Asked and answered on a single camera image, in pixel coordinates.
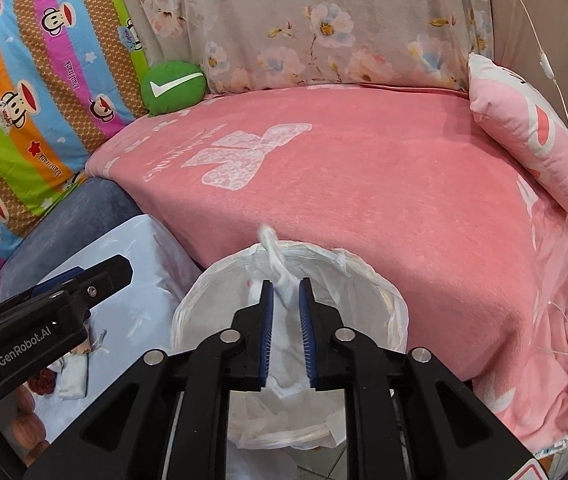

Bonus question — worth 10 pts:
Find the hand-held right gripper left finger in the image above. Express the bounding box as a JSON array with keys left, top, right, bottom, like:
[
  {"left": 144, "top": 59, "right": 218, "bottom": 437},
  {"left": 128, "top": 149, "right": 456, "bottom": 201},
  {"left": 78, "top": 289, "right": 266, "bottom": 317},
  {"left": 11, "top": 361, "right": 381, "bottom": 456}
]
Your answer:
[{"left": 23, "top": 279, "right": 275, "bottom": 480}]

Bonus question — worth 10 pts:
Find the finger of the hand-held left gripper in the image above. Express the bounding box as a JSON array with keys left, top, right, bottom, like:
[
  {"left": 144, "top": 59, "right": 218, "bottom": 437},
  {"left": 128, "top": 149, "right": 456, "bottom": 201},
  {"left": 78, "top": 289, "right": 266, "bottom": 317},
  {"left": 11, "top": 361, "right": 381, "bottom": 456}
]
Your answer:
[{"left": 31, "top": 254, "right": 134, "bottom": 321}]

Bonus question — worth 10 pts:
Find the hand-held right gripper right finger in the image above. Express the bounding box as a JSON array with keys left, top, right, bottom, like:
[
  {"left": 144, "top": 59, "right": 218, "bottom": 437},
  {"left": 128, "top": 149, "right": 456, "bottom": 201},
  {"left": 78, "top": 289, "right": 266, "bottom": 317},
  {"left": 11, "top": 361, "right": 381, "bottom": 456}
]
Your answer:
[{"left": 298, "top": 277, "right": 540, "bottom": 480}]

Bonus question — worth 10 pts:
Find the white plastic trash bag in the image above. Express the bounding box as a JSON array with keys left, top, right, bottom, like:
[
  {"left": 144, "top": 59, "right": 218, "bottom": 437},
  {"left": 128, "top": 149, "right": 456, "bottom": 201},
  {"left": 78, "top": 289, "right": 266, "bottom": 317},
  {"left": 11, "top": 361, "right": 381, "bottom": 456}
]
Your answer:
[{"left": 170, "top": 240, "right": 409, "bottom": 451}]

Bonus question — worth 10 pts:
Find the light blue palm print tablecloth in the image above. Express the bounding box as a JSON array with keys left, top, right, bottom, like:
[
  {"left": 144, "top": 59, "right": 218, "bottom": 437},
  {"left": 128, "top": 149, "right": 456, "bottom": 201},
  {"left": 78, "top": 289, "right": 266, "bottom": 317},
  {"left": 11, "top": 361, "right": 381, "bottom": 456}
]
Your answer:
[{"left": 0, "top": 215, "right": 202, "bottom": 461}]

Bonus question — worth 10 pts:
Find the blue-grey sofa cushion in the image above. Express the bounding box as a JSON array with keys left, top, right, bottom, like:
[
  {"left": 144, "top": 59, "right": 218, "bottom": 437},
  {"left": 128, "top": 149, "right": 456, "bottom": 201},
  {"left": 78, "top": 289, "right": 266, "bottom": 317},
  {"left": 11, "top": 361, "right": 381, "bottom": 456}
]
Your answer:
[{"left": 0, "top": 176, "right": 142, "bottom": 281}]

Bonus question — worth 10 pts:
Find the pink blanket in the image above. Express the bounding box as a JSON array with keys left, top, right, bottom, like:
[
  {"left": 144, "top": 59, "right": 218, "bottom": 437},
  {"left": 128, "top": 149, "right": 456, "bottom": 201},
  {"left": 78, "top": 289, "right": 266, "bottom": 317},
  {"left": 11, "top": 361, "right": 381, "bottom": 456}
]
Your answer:
[{"left": 86, "top": 82, "right": 568, "bottom": 453}]

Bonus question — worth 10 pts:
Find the green round cushion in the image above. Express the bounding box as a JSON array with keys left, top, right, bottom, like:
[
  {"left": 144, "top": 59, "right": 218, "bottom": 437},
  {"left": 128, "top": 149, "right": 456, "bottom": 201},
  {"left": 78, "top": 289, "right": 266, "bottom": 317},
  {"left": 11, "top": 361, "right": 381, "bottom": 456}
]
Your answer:
[{"left": 140, "top": 60, "right": 208, "bottom": 117}]

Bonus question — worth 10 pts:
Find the striped monkey print blanket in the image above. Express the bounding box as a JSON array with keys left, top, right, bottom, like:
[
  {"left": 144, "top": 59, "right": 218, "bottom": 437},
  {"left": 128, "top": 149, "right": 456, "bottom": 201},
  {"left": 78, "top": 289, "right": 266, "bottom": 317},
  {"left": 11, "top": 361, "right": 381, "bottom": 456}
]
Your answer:
[{"left": 0, "top": 0, "right": 149, "bottom": 306}]

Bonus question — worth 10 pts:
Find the pink pillow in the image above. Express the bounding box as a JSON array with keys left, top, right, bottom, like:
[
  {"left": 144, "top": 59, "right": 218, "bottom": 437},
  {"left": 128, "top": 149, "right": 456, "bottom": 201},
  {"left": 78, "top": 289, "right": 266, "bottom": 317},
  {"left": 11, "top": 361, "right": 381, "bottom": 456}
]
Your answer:
[{"left": 466, "top": 51, "right": 568, "bottom": 221}]

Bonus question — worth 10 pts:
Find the floral grey pillow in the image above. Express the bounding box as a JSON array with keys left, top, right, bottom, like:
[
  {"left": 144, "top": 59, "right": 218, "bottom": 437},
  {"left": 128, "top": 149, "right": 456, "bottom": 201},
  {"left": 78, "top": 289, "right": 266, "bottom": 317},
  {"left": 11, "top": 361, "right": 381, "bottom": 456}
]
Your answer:
[{"left": 116, "top": 0, "right": 494, "bottom": 96}]

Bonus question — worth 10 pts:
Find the white cable with switch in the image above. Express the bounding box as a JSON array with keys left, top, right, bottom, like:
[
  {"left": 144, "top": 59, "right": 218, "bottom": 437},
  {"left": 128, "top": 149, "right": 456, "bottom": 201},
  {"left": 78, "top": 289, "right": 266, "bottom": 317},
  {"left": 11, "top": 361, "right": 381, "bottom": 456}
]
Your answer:
[{"left": 496, "top": 0, "right": 568, "bottom": 136}]

